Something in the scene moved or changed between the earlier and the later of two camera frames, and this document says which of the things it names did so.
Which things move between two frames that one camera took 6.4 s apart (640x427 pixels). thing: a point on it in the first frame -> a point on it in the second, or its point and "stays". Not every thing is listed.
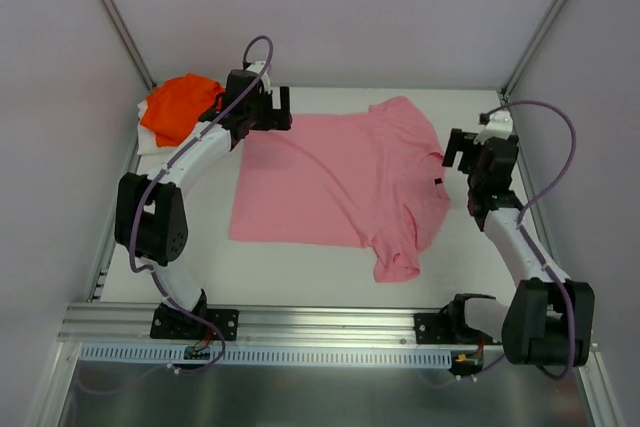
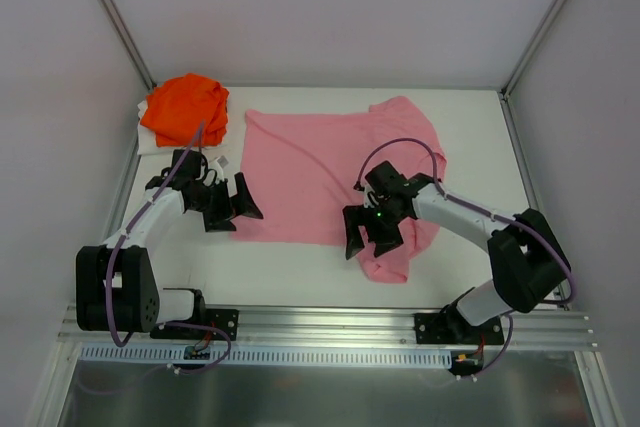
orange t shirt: [175, 106] stays
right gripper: [469, 155] -> [370, 229]
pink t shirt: [371, 179] stays
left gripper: [270, 110] -> [223, 207]
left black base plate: [169, 323] stays
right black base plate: [440, 328] stays
